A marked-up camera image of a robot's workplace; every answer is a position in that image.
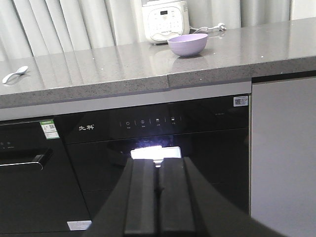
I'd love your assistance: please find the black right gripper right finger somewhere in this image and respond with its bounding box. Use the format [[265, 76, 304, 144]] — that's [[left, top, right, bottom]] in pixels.
[[158, 157, 262, 237]]

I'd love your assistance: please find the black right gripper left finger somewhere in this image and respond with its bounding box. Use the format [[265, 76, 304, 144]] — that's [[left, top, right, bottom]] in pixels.
[[83, 158, 157, 237]]

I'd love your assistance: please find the purple plastic bowl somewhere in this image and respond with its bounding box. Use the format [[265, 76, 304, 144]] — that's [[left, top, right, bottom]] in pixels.
[[167, 33, 208, 57]]

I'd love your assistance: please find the light blue plastic spoon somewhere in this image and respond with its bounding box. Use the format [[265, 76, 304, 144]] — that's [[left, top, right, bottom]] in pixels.
[[2, 66, 28, 84]]

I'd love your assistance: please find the black built-in dishwasher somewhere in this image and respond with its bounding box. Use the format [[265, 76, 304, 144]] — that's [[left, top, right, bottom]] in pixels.
[[55, 94, 250, 237]]

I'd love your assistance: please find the black built-in oven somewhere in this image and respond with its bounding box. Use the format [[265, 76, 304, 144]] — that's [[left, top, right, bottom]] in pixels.
[[0, 118, 92, 237]]

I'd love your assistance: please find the grey cabinet door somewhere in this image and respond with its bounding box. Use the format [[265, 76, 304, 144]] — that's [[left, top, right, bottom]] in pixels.
[[251, 78, 316, 237]]

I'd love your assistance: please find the white blender appliance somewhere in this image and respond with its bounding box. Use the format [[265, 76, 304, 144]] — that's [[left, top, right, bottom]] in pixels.
[[141, 0, 190, 44]]

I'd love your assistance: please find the white pleated curtain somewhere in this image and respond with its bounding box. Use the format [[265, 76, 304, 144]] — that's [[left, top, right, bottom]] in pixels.
[[0, 0, 316, 62]]

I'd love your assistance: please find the white power cable with plug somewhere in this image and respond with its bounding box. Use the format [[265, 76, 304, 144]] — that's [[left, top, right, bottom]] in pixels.
[[189, 22, 227, 35]]

